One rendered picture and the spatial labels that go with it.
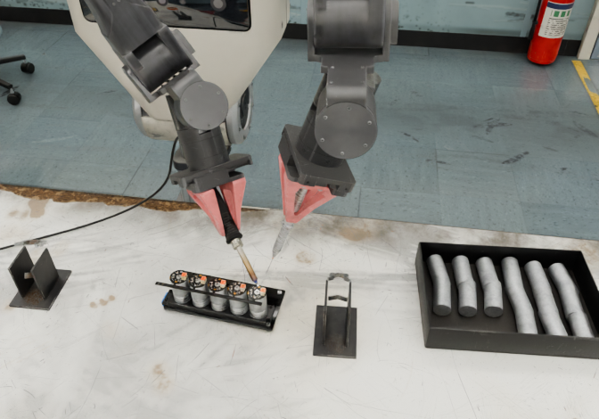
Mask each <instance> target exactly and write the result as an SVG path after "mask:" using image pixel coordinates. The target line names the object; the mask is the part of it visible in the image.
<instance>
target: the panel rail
mask: <svg viewBox="0 0 599 419"><path fill-rule="evenodd" d="M155 284H156V285H160V286H165V287H169V288H174V289H178V290H183V291H188V292H196V293H200V294H205V295H209V296H214V297H218V298H222V299H227V300H235V301H240V302H244V303H249V304H253V305H258V306H261V305H262V302H258V301H255V299H254V300H246V299H241V298H236V297H235V295H233V297H232V296H227V295H223V294H218V293H215V292H214V291H213V292H205V291H201V290H196V289H195V287H193V288H187V287H183V286H178V285H176V283H174V284H169V283H161V282H156V283H155Z"/></svg>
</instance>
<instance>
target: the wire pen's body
mask: <svg viewBox="0 0 599 419"><path fill-rule="evenodd" d="M307 191H308V189H302V188H300V189H299V190H298V191H297V192H296V193H295V201H294V212H297V211H299V209H300V206H301V203H302V202H303V200H304V197H305V195H306V193H307ZM281 224H282V228H281V230H280V232H279V235H278V236H277V238H276V241H275V244H274V247H273V250H274V251H277V252H280V251H281V249H282V247H283V245H284V242H285V240H286V238H287V235H288V233H289V232H290V230H291V229H293V227H294V224H293V223H289V222H286V221H285V219H284V220H283V221H282V223H281Z"/></svg>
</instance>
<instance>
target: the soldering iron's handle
mask: <svg viewBox="0 0 599 419"><path fill-rule="evenodd" d="M212 189H214V191H215V195H216V198H217V204H218V207H219V211H220V215H221V218H222V222H223V226H224V230H225V238H226V243H227V244H231V241H232V240H233V239H235V238H240V239H242V234H241V233H240V232H239V230H238V228H237V226H236V224H235V222H234V221H233V218H232V216H231V214H230V213H229V209H228V208H227V206H226V204H225V202H224V200H223V198H222V196H221V194H220V192H219V191H218V189H217V188H216V187H214V188H212Z"/></svg>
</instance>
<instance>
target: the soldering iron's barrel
mask: <svg viewBox="0 0 599 419"><path fill-rule="evenodd" d="M231 244H232V246H233V249H234V250H237V251H238V253H239V255H240V257H241V259H242V262H243V264H244V266H245V267H246V269H247V271H248V273H249V275H250V278H251V280H252V282H254V281H255V280H258V278H257V276H256V274H255V272H254V270H253V268H252V266H251V264H250V262H249V260H248V258H247V256H246V254H245V253H244V251H243V249H242V246H243V243H242V241H241V239H240V238H235V239H233V240H232V241H231Z"/></svg>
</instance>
